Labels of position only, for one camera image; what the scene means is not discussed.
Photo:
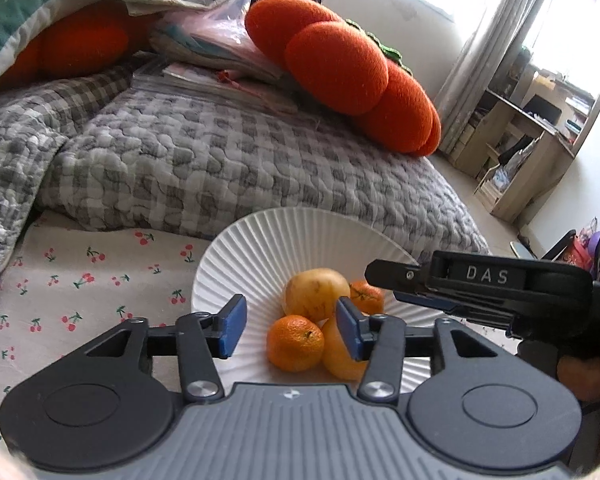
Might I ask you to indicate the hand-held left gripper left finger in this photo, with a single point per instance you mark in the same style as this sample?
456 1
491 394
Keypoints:
232 325

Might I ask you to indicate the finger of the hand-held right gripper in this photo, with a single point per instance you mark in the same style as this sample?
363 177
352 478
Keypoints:
395 275
430 302

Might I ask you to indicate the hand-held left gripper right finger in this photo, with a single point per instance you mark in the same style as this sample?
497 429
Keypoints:
347 327

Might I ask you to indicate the large yellow orange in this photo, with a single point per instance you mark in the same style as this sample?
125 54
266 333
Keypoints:
337 357

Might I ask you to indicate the mandarin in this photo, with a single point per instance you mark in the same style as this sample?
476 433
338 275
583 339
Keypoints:
295 342
372 299

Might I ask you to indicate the yellow pear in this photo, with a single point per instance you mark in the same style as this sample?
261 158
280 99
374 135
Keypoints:
316 291

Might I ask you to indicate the white ribbed plate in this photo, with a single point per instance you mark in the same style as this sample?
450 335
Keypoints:
260 260

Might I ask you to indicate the person's right hand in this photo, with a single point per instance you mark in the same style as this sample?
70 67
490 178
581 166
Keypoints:
582 377

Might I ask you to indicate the colourful bag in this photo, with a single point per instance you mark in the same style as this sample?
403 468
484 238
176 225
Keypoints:
582 250

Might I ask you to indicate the wooden desk shelf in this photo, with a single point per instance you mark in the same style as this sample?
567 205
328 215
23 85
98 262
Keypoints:
540 160

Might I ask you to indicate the cherry print sheet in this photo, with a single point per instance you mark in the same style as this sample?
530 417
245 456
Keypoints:
95 285

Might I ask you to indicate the grey checkered quilt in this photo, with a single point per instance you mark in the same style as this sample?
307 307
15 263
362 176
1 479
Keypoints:
220 160

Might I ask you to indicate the black monitor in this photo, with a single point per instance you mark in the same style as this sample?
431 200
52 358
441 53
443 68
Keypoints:
542 110

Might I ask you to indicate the orange pumpkin cushion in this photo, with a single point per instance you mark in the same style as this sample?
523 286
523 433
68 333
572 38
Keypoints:
340 70

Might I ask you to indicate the light grey curtain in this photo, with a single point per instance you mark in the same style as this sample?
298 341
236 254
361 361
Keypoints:
485 45

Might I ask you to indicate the clear plastic folder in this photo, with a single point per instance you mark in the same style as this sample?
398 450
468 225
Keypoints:
220 87

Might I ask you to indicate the plastic bag of clothes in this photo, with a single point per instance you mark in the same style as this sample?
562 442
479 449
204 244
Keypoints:
215 45

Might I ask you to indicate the orange round cushion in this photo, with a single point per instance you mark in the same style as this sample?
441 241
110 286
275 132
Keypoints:
80 42

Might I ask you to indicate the green white-patterned pillow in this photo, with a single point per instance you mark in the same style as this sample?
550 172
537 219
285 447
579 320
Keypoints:
15 5

